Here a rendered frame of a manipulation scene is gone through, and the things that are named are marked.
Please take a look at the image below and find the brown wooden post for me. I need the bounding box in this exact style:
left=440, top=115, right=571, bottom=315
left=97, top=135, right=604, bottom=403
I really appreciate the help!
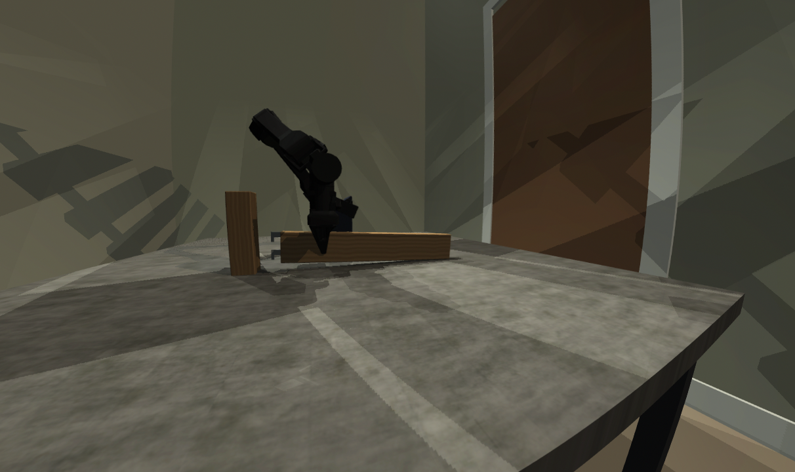
left=225, top=191, right=261, bottom=276

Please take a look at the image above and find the brown wooden board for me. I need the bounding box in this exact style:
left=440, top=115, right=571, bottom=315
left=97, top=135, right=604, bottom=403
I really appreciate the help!
left=271, top=231, right=451, bottom=264

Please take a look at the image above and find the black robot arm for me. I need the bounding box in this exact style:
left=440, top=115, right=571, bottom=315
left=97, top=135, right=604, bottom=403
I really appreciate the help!
left=249, top=108, right=358, bottom=218

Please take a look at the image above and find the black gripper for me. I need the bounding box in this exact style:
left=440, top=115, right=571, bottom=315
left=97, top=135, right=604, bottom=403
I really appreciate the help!
left=307, top=186, right=339, bottom=254

